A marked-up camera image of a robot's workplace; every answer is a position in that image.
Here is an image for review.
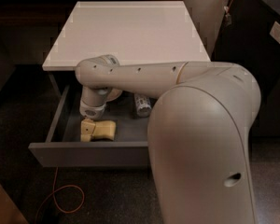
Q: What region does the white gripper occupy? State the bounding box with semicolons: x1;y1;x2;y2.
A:
79;102;105;142

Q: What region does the yellow sponge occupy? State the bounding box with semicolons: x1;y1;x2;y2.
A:
92;120;116;140

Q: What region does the grey top drawer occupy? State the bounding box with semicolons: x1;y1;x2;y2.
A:
29;72;150;168

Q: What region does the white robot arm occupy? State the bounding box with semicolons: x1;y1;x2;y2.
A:
75;55;261;224

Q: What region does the beige bowl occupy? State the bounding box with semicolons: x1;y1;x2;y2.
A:
106;89;122;102

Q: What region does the clear plastic water bottle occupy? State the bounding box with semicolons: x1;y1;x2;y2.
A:
134;93;151;118

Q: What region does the white cabinet countertop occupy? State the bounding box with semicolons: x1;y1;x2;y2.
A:
43;1;209;71

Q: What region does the tan board corner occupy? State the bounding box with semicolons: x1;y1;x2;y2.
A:
0;184;29;224

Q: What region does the black cabinet on right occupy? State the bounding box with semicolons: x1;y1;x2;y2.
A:
212;0;280;136

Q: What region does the white label sticker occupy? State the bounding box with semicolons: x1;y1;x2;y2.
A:
270;21;280;44

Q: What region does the orange cable on floor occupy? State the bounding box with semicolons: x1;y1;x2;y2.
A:
34;166;86;224

